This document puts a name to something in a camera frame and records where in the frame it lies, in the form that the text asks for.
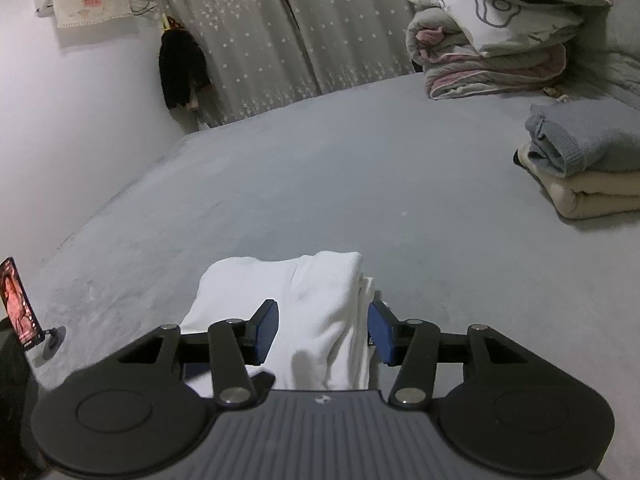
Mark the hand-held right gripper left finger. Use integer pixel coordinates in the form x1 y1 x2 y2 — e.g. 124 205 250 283
116 298 280 407

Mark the white t-shirt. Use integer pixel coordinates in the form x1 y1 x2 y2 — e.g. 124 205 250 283
177 250 377 396

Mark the black hanging garment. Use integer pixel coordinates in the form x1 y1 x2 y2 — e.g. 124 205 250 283
158 12 211 111

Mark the folded pink grey quilt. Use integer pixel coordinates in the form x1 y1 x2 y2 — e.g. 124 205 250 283
404 0 586 100

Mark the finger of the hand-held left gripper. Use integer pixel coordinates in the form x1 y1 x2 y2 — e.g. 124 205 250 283
182 364 277 397

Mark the folded grey sweater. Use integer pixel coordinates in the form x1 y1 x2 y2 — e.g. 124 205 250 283
525 97 640 178

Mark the grey star-print curtain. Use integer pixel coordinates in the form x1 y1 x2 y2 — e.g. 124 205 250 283
145 0 451 128

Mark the smartphone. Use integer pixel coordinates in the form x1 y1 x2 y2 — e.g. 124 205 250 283
0 256 41 352

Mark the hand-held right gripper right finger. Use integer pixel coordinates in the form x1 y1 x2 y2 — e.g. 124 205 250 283
366 301 526 408

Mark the folded beige sweater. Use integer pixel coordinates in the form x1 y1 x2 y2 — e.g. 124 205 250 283
514 142 640 220

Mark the black phone stand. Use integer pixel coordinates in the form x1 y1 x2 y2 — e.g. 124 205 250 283
30 325 67 361

